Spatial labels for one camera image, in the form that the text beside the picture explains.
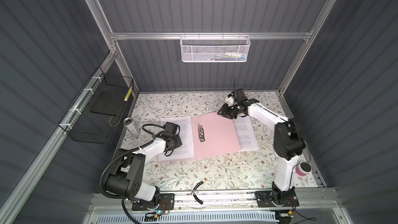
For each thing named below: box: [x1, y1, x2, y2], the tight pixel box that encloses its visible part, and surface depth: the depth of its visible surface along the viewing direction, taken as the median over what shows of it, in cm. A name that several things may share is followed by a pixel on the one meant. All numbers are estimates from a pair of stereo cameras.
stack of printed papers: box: [232, 115, 260, 151], surface depth 98 cm
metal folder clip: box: [197, 122, 206, 143], surface depth 98 cm
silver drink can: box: [122, 117, 141, 137], surface depth 90 cm
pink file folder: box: [157, 111, 241, 163], surface depth 96 cm
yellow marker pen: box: [123, 86, 133, 102], surface depth 83 cm
